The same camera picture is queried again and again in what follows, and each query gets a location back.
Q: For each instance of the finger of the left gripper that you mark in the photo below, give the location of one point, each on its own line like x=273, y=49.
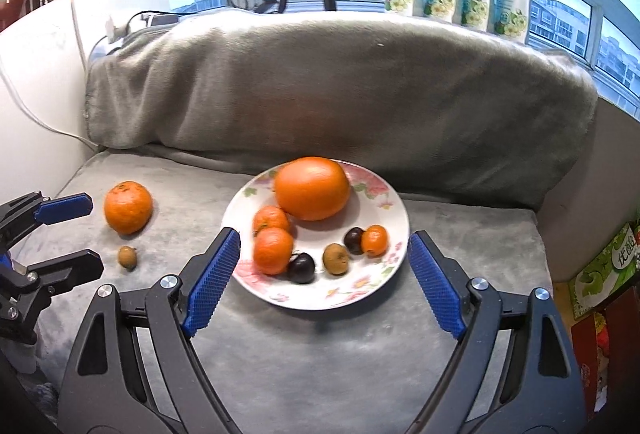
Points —
x=72, y=270
x=23, y=215

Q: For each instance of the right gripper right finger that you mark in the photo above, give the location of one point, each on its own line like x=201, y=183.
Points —
x=539, y=389

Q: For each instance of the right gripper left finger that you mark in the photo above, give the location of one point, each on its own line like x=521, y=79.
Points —
x=105, y=387

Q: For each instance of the brown kiwi fruit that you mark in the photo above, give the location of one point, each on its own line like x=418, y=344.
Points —
x=127, y=258
x=336, y=259

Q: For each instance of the large rough orange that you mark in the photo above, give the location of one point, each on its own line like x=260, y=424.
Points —
x=128, y=207

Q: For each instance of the medium mandarin orange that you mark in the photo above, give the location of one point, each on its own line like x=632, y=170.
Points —
x=272, y=250

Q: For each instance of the tiny kumquat orange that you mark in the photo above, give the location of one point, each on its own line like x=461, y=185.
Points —
x=374, y=241

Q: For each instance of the dark plum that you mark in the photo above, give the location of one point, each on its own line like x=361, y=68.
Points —
x=353, y=241
x=301, y=269

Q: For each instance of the small tangerine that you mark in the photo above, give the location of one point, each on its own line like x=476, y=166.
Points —
x=270, y=217

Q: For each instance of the smooth navel orange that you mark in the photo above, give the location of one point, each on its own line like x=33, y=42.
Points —
x=311, y=188

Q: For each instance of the red carton box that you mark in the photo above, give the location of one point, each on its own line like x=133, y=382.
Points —
x=606, y=347

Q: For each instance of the green snack box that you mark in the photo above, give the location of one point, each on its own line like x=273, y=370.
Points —
x=616, y=264

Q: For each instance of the floral white plate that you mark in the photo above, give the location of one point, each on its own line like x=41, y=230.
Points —
x=372, y=202

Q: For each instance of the grey fleece blanket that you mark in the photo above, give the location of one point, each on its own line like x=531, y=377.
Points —
x=470, y=130

